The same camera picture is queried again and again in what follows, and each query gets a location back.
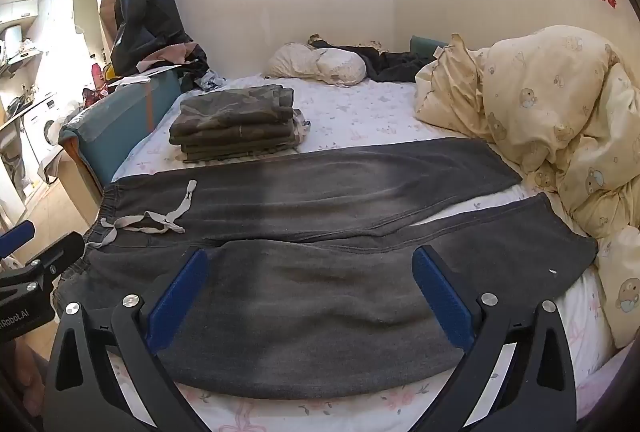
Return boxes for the person's left hand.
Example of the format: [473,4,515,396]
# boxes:
[15,342,51,413]

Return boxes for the pink cloth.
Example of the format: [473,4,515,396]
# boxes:
[135,42,202,73]

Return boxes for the white floral pillow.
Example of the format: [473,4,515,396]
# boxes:
[312,48,369,86]
[264,42,323,80]

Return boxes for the teal cushion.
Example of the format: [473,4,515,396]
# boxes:
[410,36,449,58]

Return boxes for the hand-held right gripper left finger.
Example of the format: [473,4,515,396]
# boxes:
[45,249,211,432]

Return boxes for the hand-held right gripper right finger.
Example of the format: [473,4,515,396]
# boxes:
[411,244,578,432]

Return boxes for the olive folded pants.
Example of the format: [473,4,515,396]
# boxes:
[169,116,297,147]
[179,139,302,163]

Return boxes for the white washing machine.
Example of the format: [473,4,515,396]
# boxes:
[19,96,68,175]

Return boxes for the teal padded bed board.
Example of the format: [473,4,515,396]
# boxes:
[57,72,184,199]

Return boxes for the dark grey pants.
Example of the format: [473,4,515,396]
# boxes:
[52,137,599,400]

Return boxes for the dark clothes heap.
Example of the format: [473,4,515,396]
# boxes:
[307,39,437,83]

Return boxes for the yellow bear print duvet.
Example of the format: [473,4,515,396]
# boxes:
[414,26,640,349]

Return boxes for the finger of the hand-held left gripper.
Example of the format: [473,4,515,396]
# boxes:
[0,220,36,259]
[27,232,85,279]

